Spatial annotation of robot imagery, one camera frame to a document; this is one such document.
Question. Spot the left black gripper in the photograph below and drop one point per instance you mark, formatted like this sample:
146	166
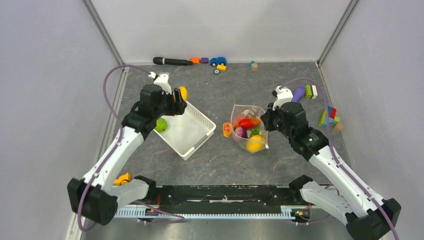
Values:
180	104

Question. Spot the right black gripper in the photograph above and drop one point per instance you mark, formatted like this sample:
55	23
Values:
266	117

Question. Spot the yellow toy mango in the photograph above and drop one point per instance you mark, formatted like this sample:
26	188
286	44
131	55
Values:
183	92

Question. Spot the green toy pepper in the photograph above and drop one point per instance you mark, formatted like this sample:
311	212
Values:
161	125

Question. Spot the green toy grapes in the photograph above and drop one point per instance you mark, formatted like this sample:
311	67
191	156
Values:
255	131

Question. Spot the yellow toy lemon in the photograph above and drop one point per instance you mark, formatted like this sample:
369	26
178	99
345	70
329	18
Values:
255	143

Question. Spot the clear zip top bag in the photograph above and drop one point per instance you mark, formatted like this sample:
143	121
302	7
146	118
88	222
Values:
237	115

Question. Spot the red orange toy chili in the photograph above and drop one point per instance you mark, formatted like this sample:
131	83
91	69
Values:
245	123

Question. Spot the purple toy onion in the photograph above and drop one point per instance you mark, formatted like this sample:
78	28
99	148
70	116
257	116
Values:
241	132

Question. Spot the orange toy pumpkin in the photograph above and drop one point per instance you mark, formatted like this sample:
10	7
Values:
254	121

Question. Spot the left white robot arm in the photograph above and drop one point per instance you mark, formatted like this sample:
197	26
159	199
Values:
95	196

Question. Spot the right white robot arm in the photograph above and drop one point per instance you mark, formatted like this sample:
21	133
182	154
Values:
365	213

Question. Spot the purple toy eggplant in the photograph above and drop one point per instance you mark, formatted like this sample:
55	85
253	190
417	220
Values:
298	93

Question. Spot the white perforated plastic basket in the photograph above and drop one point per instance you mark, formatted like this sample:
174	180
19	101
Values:
186	133

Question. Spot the green white brick stack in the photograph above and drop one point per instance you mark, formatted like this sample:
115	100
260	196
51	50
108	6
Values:
311	92

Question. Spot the multicolour brick stack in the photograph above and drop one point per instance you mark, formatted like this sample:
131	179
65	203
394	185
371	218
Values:
329	116

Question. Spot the orange toy piece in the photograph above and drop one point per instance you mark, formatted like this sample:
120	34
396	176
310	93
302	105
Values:
196	60

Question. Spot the black microphone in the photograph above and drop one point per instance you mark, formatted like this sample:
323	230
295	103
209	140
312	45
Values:
170	61

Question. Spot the purple toy block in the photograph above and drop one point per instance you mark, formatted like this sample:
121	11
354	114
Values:
204	60

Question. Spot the small wooden cube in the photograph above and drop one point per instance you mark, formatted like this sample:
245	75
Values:
338	127

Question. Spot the yellow butterfly toy block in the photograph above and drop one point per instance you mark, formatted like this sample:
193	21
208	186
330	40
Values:
227	129

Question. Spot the blue toy car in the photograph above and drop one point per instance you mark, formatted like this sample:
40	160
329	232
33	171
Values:
215	61

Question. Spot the yellow toy brick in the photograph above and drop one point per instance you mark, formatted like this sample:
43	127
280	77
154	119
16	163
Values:
221	67

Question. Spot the teal and wood cubes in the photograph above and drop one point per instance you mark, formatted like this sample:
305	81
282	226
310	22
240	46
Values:
253	66

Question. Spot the orange yellow clamp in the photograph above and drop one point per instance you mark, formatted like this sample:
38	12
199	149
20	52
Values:
123	179

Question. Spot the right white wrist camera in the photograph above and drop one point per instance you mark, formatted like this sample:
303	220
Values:
283	95

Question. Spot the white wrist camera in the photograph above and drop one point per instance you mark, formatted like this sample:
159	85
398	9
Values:
283	95
161	79

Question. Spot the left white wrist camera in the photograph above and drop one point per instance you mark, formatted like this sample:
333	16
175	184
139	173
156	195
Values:
161	79

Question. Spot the white cable duct rail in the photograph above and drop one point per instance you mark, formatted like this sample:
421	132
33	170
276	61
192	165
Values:
141	212

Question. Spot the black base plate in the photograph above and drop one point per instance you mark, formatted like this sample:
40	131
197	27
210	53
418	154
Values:
222	199

